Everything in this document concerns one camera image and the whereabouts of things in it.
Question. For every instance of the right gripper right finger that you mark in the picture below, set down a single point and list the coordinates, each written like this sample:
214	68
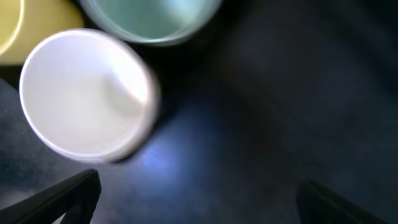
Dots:
326	208

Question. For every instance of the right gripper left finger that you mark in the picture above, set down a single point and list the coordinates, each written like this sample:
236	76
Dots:
56	199

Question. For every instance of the white cup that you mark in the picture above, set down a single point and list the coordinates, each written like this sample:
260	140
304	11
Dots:
87	96

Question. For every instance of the yellow cup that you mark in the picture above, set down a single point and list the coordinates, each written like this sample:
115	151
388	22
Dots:
43	21

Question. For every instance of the green cup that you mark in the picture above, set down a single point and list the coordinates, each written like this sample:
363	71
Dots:
149	18

